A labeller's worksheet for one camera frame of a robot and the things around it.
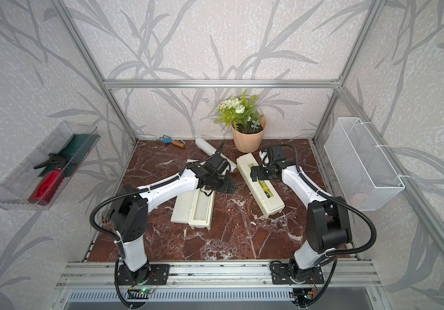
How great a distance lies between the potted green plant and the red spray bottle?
0.65m

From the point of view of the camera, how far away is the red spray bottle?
57 cm

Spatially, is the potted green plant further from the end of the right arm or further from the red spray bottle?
the red spray bottle

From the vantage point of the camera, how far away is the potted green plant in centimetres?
95
